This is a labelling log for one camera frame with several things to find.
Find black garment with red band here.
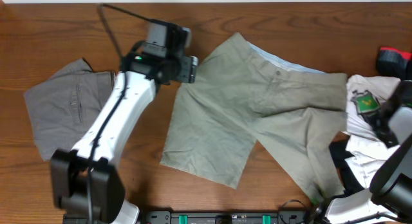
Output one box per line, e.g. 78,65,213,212
329,47,411,196

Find white shirt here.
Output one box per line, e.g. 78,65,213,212
346,75,400,189

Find khaki shorts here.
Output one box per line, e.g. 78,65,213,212
161,33,347,202

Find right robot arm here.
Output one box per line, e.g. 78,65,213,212
312,80,411,223

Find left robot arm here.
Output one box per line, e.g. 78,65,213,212
50,19,198,223

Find folded grey shorts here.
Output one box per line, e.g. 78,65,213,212
24,59,115,161

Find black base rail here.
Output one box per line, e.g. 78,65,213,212
136,210,310,224

